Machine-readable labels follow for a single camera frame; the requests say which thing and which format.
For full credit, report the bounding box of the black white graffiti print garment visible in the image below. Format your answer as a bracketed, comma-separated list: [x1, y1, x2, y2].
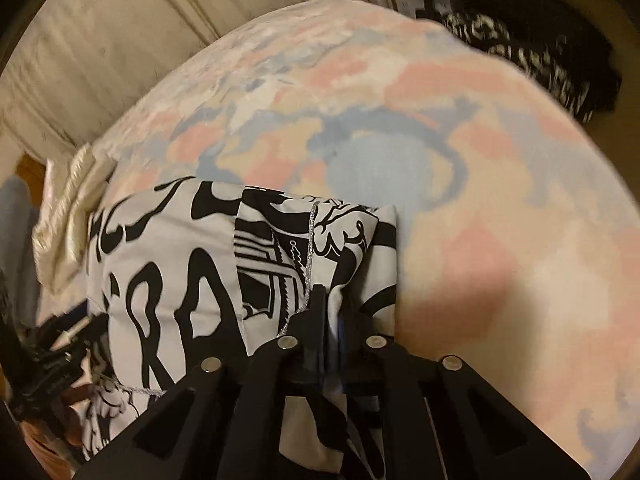
[84, 177, 397, 479]

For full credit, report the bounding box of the black white patterned clothes pile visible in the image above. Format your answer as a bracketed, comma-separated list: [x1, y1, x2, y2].
[418, 0, 622, 124]

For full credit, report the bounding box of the grey upholstered chair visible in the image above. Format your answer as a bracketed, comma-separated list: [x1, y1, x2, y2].
[1, 176, 41, 328]

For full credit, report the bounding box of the folded white puffer jacket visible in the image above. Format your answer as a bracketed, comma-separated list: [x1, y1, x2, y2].
[32, 143, 117, 295]

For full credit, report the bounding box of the pastel tie-dye bed blanket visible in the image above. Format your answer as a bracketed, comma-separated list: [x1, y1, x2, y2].
[63, 0, 639, 479]

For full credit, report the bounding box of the beige curtain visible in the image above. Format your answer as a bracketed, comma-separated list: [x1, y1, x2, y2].
[1, 0, 395, 160]

